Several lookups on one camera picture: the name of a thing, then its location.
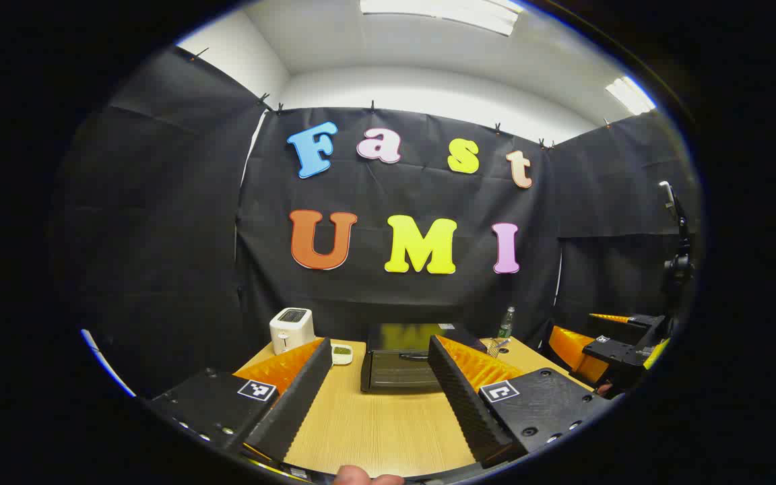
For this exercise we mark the black electric oven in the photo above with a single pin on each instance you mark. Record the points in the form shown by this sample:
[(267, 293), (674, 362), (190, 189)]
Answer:
[(395, 367)]

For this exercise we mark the green glass bottle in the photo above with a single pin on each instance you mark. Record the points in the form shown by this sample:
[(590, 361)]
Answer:
[(505, 327)]

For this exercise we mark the white toaster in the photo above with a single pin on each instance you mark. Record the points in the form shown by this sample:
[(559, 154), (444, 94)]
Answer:
[(290, 330)]

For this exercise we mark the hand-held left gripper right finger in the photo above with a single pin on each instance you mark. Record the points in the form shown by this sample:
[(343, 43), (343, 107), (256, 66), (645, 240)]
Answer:
[(462, 404)]

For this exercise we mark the black camera stand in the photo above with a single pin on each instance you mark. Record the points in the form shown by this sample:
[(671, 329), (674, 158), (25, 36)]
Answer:
[(679, 263)]

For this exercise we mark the ceiling light panel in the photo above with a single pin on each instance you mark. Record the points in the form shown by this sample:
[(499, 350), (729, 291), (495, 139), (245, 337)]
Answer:
[(630, 95)]

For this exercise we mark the white dish of green food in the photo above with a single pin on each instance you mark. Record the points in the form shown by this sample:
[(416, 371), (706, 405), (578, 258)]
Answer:
[(341, 353)]

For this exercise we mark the black backdrop cloth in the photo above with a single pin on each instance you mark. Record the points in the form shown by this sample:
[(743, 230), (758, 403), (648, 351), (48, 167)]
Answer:
[(388, 296)]

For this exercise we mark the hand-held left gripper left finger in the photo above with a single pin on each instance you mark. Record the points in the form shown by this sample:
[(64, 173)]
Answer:
[(300, 397)]

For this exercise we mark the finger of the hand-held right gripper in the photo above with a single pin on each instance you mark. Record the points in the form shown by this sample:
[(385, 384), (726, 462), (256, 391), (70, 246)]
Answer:
[(613, 351), (634, 323)]

